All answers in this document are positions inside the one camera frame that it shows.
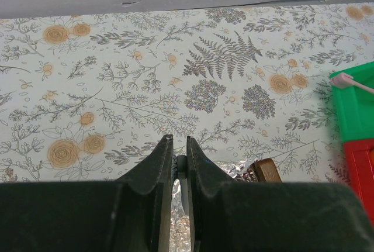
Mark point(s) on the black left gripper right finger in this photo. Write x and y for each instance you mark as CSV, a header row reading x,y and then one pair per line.
x,y
230,215

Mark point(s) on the pink toothbrush in bin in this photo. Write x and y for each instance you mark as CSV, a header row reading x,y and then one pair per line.
x,y
343,81

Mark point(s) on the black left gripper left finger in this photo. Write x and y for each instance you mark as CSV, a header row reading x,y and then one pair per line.
x,y
131,213

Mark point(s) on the green plastic bin far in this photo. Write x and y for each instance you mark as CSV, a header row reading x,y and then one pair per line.
x,y
354,105

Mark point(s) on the red plastic bin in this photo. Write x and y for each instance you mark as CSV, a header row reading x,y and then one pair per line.
x,y
359,157

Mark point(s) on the clear glass tray brown handles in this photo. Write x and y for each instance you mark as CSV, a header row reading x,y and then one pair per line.
x,y
259,171

